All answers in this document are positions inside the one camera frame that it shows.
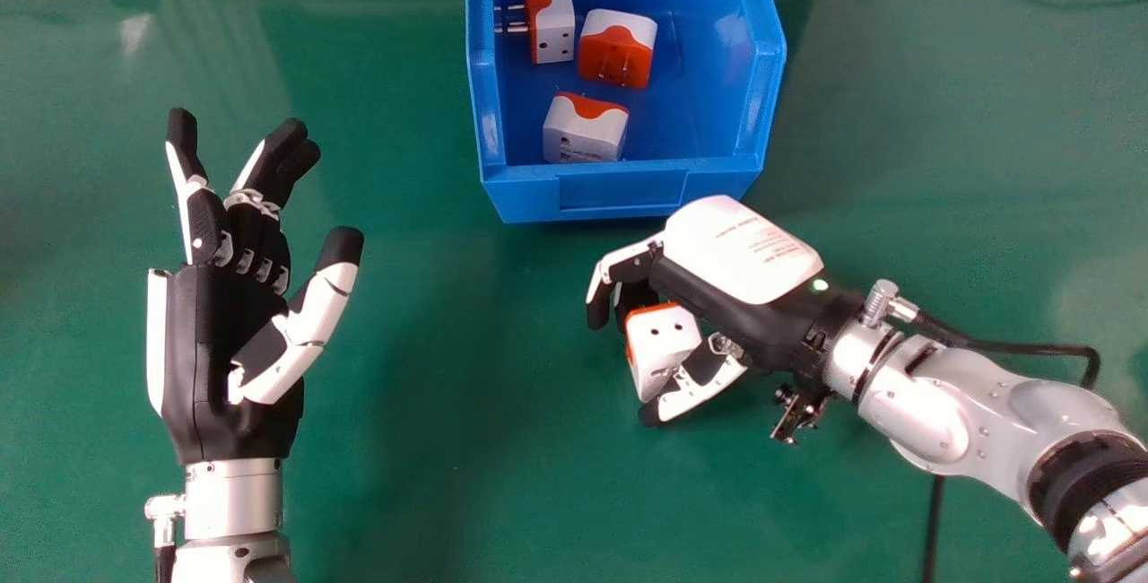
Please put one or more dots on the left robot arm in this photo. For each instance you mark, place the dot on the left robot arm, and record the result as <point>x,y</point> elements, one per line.
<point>229,520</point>

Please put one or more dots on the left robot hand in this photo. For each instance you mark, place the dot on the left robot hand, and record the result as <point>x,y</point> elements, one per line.
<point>202,332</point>

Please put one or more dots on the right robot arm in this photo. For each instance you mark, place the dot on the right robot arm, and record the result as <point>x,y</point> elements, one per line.
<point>987,413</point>

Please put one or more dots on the blue plastic bin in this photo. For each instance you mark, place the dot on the blue plastic bin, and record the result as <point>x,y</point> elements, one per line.
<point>619,72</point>

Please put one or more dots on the white-and-orange plug adapter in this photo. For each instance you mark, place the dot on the white-and-orange plug adapter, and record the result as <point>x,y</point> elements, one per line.
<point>583,128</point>
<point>662,345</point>
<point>549,21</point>
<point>617,47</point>

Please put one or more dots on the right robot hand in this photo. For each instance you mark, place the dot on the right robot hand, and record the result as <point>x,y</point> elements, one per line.
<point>744,282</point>

